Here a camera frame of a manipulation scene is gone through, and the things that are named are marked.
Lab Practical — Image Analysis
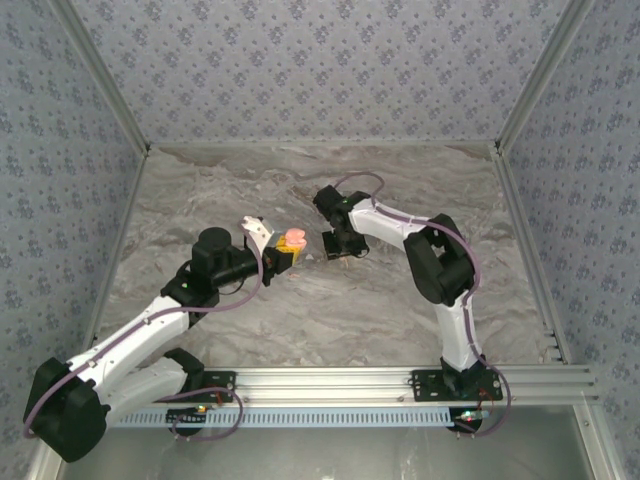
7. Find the black left controller board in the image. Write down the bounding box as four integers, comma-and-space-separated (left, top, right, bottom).
166, 407, 209, 435

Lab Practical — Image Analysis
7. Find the long aluminium base rail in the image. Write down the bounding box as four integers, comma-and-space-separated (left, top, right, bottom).
104, 365, 600, 407

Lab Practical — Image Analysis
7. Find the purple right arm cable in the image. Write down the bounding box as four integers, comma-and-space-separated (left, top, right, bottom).
332, 171, 512, 439

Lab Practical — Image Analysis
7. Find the black controller board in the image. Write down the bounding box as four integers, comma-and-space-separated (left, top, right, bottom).
449, 408, 494, 435
166, 407, 209, 435

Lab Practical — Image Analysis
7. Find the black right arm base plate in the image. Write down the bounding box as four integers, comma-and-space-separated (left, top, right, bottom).
410, 369, 504, 404

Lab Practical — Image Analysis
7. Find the grey metal panel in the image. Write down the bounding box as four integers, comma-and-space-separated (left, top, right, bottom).
57, 424, 596, 480

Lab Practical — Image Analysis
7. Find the thin black left wrist cable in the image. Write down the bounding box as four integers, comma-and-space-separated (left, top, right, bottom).
217, 277, 249, 297

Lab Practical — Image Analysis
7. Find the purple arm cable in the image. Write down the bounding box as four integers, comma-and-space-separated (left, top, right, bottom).
332, 171, 512, 439
22, 217, 266, 444

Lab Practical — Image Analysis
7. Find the aluminium table side rail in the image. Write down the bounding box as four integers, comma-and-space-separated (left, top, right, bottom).
82, 144, 152, 354
491, 142, 574, 369

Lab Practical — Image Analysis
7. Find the aluminium corner frame post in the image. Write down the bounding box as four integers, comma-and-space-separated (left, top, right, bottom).
492, 0, 600, 154
49, 0, 152, 154

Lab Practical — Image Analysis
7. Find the thin aluminium table edge rail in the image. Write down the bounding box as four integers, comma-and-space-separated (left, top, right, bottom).
147, 140, 499, 150

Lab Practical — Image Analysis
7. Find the white slotted cable duct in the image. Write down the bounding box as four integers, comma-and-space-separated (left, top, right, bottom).
107, 407, 489, 429

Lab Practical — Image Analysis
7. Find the aluminium lower frame bar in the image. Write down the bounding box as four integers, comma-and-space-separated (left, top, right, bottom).
574, 403, 626, 480
28, 447, 69, 480

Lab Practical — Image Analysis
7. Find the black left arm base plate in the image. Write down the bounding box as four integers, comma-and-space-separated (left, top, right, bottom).
145, 370, 237, 404

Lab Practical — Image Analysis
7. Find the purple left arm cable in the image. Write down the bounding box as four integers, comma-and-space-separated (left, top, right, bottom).
22, 217, 266, 444

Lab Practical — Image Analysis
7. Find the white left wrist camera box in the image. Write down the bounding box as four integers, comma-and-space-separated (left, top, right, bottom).
238, 214, 276, 249

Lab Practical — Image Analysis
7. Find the pink earbud charging case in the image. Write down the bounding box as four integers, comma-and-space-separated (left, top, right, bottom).
283, 227, 309, 251

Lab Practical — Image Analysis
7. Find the black right controller board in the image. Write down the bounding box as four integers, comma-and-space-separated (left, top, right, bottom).
449, 408, 494, 435

